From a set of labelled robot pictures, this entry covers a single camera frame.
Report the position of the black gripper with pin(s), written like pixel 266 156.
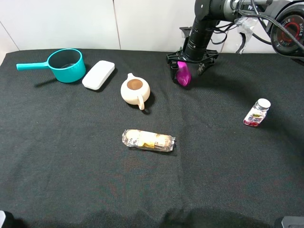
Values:
pixel 204 59

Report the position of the purple toy eggplant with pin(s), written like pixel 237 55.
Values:
pixel 183 75

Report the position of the grey robot base right corner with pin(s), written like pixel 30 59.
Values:
pixel 292 222

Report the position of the grey robot base left corner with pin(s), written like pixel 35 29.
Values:
pixel 2 219

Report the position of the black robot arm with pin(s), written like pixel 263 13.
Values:
pixel 282 20

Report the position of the beige ceramic teapot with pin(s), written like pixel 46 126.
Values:
pixel 135 91

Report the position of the small jar with silver lid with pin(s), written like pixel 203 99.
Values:
pixel 257 113

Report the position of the white rectangular box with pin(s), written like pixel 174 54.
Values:
pixel 98 74

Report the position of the wrapped chocolate balls pack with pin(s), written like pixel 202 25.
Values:
pixel 148 141

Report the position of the black table cloth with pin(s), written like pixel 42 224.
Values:
pixel 63 163

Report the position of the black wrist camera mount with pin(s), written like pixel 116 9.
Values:
pixel 185 31

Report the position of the clear plastic wrap on cable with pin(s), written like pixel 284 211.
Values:
pixel 245 27

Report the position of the teal saucepan with handle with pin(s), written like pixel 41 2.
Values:
pixel 66 64

